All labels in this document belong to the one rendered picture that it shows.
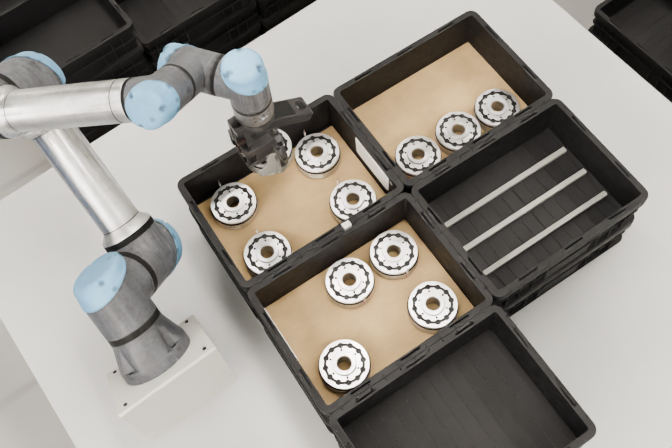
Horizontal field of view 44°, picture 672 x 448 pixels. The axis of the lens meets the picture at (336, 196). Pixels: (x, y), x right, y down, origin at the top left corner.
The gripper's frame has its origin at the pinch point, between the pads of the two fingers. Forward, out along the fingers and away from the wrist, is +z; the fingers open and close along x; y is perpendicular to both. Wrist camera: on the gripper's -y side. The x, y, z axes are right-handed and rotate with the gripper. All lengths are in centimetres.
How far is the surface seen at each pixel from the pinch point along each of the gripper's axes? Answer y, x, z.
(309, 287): 7.7, 21.7, 16.2
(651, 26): -140, -9, 71
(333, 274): 2.4, 23.3, 13.0
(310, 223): -0.7, 9.3, 16.2
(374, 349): 4.2, 40.6, 16.1
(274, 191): 1.6, -2.1, 16.3
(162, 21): -9, -98, 62
